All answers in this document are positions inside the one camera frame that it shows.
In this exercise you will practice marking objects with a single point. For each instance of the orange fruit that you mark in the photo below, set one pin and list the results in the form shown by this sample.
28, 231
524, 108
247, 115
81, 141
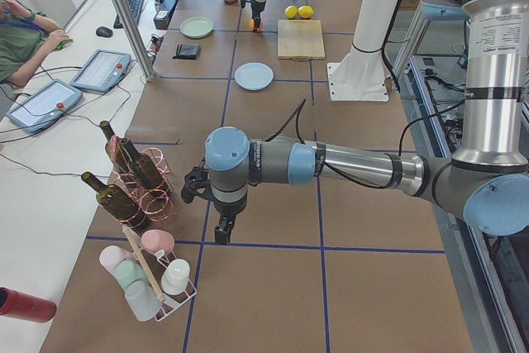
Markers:
251, 26

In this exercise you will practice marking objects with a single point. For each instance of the light blue plate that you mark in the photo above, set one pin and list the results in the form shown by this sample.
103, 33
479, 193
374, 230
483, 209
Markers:
254, 76

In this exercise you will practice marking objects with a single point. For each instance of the green plate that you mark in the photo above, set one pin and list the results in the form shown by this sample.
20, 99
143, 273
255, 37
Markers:
196, 27

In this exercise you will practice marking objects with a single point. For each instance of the person's hand on desk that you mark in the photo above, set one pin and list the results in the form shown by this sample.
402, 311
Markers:
55, 39

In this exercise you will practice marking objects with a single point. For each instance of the left yellow lemon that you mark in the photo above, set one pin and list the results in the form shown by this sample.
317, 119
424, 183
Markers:
291, 12

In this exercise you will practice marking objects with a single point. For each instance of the yellow lemon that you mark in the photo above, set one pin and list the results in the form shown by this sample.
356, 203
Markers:
305, 12
291, 12

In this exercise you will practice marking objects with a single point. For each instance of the bamboo cutting board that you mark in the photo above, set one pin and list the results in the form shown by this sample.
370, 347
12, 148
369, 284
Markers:
300, 40

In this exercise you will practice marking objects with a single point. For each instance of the right yellow lemon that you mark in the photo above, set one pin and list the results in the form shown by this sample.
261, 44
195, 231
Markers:
305, 12

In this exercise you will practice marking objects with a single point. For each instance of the white cup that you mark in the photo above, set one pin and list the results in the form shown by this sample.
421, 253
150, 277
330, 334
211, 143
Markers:
176, 276

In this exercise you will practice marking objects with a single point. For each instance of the pink cup on rack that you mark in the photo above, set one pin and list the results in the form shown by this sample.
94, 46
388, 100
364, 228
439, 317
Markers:
155, 240

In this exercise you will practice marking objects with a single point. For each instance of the folded grey cloth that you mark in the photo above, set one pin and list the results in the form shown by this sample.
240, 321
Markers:
186, 51

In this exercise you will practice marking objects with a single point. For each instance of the middle dark wine bottle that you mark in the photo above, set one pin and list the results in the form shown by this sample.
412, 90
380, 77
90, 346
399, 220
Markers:
145, 170

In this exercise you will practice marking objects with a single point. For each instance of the dark wine bottle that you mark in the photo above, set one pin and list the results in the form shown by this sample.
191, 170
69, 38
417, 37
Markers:
113, 148
117, 202
145, 170

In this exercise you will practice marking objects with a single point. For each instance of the mint green cup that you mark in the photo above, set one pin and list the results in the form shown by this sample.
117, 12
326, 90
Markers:
127, 272

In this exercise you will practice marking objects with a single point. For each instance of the grey blue cup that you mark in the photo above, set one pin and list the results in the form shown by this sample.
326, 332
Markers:
142, 300

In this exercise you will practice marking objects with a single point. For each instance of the front dark wine bottle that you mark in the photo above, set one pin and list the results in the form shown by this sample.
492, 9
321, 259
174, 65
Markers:
117, 202

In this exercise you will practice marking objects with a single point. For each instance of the pale pink cup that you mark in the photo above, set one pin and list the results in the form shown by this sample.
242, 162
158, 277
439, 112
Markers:
111, 256

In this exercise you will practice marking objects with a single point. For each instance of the back dark wine bottle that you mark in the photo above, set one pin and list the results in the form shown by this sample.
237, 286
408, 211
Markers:
113, 148

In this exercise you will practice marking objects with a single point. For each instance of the black keyboard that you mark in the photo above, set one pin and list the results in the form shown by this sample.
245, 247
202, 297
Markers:
136, 7

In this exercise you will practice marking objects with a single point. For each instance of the black computer mouse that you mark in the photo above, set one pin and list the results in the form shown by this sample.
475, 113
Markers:
103, 31

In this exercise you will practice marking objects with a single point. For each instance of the far teach pendant tablet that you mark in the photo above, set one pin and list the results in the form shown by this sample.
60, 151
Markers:
103, 71

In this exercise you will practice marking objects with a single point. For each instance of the teach pendant tablet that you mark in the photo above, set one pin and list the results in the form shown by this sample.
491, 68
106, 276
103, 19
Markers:
45, 107
103, 71

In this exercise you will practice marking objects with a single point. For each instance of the near teach pendant tablet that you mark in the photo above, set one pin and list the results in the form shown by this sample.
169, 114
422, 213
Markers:
45, 107

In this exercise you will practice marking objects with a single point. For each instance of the red cylinder bottle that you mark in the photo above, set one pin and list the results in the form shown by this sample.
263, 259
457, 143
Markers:
27, 307

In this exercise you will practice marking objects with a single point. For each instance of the seated person green shirt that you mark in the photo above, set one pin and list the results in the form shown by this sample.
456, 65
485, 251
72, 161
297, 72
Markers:
23, 36

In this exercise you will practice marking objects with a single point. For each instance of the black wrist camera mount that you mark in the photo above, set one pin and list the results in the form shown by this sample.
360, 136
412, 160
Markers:
196, 184

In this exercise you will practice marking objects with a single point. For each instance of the wooden rack handle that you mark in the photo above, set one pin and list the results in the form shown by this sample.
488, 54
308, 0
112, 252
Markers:
130, 235

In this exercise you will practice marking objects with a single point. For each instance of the copper wire bottle rack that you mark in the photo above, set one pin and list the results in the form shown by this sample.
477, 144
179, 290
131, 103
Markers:
157, 209

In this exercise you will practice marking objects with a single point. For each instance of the white camera pillar base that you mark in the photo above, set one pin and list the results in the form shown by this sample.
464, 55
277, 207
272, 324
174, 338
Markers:
360, 75

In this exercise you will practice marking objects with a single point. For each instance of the aluminium frame post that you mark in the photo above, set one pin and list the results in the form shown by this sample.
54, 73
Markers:
134, 37

